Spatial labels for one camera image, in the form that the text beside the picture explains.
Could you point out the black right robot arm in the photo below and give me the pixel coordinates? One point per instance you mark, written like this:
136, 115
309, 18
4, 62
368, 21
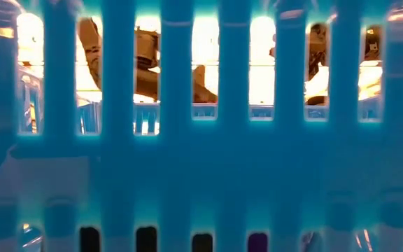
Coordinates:
315, 52

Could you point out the blue plastic basket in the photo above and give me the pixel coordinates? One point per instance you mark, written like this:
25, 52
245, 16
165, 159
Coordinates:
201, 157

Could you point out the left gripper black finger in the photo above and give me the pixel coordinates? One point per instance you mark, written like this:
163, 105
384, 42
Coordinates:
201, 91

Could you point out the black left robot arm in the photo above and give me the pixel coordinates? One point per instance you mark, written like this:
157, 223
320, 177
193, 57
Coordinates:
145, 87

